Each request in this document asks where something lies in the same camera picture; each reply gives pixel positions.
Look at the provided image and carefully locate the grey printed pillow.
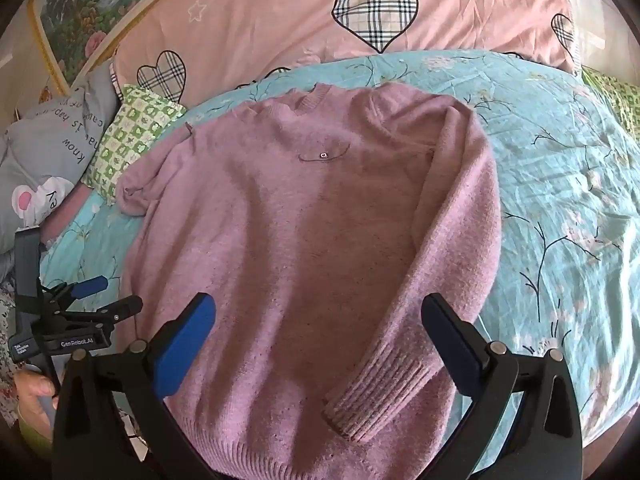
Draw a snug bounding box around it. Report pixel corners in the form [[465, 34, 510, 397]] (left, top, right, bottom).
[[0, 60, 121, 256]]

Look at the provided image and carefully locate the pink knitted sweater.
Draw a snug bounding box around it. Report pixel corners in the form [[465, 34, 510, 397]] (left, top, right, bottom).
[[117, 84, 502, 480]]

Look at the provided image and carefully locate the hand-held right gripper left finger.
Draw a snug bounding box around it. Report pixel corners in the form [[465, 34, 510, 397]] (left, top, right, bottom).
[[52, 292, 221, 480]]

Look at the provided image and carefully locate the red floral cloth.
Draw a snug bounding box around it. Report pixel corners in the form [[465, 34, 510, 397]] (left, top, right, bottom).
[[0, 280, 18, 411]]

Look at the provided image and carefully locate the teal floral bed sheet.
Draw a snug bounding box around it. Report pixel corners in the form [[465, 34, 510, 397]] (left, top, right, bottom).
[[40, 50, 640, 476]]

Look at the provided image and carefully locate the person's left hand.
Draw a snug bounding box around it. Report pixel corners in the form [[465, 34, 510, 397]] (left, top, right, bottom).
[[14, 371, 58, 441]]

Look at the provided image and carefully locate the green patterned cloth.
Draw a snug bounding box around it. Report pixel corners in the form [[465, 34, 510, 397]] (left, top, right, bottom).
[[582, 67, 640, 141]]

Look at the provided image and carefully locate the pink quilt with plaid hearts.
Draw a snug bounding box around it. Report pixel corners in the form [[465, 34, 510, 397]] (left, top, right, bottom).
[[107, 0, 583, 106]]

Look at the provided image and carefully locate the framed landscape wall picture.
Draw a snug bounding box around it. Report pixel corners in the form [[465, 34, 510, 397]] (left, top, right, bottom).
[[30, 0, 201, 96]]

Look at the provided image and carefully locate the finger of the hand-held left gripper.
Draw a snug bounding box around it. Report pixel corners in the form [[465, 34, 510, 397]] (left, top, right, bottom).
[[60, 276, 108, 306], [65, 296, 143, 326]]

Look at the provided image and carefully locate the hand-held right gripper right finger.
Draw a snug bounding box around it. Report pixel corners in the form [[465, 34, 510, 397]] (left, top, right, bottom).
[[421, 294, 583, 480]]

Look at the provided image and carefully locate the green checkered pillow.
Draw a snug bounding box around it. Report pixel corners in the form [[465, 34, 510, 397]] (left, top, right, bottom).
[[82, 84, 187, 206]]

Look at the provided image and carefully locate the plain pink cloth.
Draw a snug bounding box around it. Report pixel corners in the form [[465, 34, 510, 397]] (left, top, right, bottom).
[[42, 185, 98, 248]]

